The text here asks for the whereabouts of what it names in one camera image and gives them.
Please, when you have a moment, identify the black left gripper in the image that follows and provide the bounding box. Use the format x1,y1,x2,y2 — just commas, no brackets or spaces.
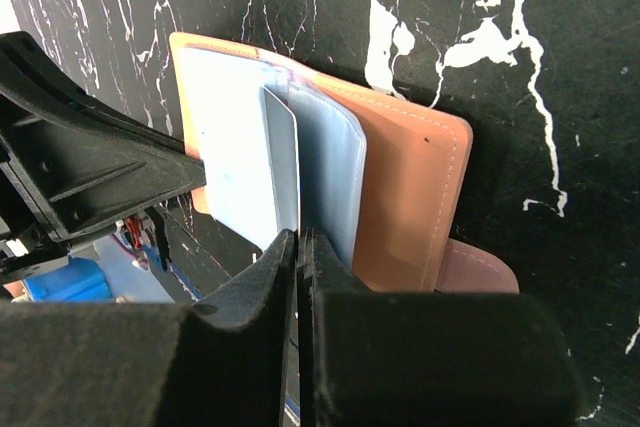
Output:
1,31,205,303

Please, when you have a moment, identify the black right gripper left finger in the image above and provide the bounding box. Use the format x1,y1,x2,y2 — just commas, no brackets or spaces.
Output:
1,230,296,426

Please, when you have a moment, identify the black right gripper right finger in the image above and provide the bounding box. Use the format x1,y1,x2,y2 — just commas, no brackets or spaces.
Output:
298,230,584,426

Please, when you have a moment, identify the grey credit card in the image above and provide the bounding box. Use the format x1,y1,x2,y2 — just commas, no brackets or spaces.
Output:
260,87,301,232

